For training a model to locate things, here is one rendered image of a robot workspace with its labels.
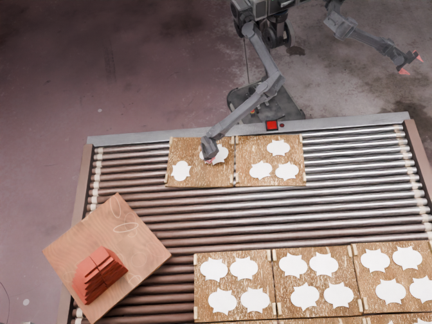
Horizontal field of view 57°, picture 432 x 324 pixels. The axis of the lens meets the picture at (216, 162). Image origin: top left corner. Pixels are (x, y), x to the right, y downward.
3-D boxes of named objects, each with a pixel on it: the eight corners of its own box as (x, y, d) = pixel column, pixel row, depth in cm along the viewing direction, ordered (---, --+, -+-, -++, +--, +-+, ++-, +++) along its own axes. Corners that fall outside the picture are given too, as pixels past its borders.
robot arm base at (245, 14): (251, 22, 236) (251, 4, 226) (257, 30, 232) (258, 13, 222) (238, 26, 235) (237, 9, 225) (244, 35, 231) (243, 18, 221)
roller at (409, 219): (85, 237, 233) (82, 234, 228) (427, 215, 222) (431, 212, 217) (84, 245, 230) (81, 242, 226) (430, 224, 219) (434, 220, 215)
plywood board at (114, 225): (43, 252, 215) (41, 251, 213) (118, 193, 228) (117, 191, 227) (92, 325, 194) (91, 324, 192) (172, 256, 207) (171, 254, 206)
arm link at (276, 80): (291, 84, 209) (283, 76, 201) (270, 99, 214) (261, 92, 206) (258, 27, 229) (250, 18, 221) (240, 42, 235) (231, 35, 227)
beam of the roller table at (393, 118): (90, 141, 269) (87, 135, 264) (405, 116, 257) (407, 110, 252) (89, 152, 265) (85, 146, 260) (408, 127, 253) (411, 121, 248)
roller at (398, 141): (95, 162, 258) (92, 159, 253) (403, 140, 247) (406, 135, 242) (94, 170, 255) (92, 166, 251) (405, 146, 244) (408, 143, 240)
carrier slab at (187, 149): (171, 138, 257) (170, 137, 255) (234, 137, 253) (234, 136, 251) (164, 187, 239) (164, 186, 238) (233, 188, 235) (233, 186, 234)
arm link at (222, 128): (273, 87, 215) (263, 78, 206) (278, 94, 212) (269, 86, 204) (215, 135, 230) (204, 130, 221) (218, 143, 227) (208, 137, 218)
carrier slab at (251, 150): (235, 137, 253) (235, 135, 251) (301, 135, 249) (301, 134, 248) (235, 187, 235) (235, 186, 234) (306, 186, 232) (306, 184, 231)
